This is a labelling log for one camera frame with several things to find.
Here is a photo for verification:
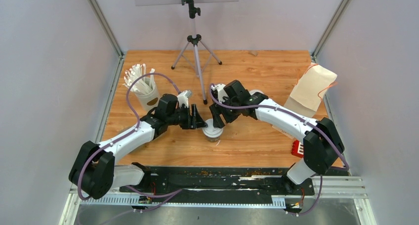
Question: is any purple cable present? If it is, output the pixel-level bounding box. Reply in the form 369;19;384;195
209;83;350;217
77;73;181;201

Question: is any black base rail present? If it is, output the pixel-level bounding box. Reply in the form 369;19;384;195
118;166;349;205

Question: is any white straw holder cup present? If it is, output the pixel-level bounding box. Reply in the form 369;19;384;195
133;77;161;111

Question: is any black coffee cup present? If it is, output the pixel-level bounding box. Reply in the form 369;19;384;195
206;136;220;142

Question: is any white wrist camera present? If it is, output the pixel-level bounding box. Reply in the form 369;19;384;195
177;90;192;108
211;84;229;103

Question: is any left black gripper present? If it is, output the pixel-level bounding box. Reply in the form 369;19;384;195
167;104;209;130

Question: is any red grid block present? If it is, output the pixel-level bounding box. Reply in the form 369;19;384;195
291;140;304;158

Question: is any white plastic cup lid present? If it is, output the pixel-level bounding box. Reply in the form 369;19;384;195
203;124;223;138

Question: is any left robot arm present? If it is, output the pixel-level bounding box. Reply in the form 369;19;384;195
68;90;207;199

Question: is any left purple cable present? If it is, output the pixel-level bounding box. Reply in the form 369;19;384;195
77;73;181;201

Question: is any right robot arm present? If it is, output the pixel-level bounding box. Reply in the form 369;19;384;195
209;80;348;194

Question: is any kraft paper takeout bag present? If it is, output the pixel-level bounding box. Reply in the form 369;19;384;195
284;63;337;118

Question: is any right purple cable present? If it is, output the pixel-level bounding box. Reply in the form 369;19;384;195
209;83;350;217

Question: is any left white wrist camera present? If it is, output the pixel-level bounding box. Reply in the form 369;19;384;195
177;90;192;108

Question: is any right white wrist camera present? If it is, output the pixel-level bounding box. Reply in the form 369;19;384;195
211;84;229;103

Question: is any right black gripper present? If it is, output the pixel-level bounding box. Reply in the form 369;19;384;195
209;95;241;129

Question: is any silver tripod stand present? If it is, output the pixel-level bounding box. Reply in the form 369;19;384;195
171;0;222;105

